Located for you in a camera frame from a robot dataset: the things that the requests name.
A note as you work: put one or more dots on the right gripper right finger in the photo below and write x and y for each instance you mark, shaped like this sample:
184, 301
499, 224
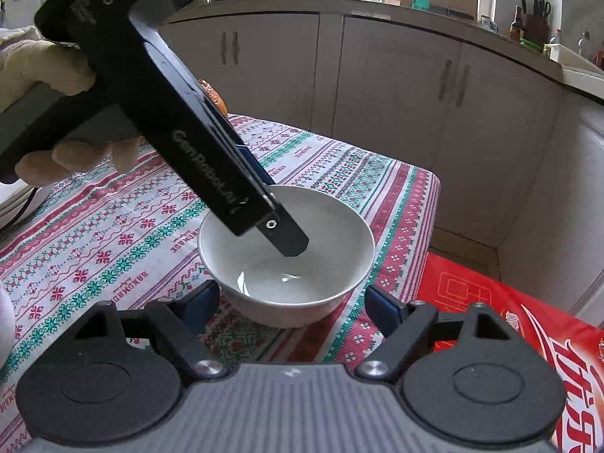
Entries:
385, 311

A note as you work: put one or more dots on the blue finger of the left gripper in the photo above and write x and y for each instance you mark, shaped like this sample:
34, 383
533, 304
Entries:
248, 168
284, 233

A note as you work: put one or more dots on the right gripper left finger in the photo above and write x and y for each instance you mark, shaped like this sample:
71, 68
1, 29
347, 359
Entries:
198, 307

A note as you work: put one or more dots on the white ceramic bowl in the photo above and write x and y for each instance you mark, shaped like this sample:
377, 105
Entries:
291, 292

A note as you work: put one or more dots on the white kitchen base cabinets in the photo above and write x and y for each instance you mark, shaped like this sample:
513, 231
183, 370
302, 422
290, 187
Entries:
515, 140

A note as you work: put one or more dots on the left hand in beige glove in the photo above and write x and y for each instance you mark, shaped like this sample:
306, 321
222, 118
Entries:
28, 59

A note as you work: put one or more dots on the bumpy orange without leaf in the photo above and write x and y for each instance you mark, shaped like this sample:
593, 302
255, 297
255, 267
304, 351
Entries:
214, 96

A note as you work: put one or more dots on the patterned red green tablecloth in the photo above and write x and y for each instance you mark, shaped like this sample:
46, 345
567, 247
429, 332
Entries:
132, 238

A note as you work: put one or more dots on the red cardboard box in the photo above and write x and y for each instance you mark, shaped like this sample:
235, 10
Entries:
574, 348

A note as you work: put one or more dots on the black knife block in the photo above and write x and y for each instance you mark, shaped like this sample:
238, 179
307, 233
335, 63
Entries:
536, 22

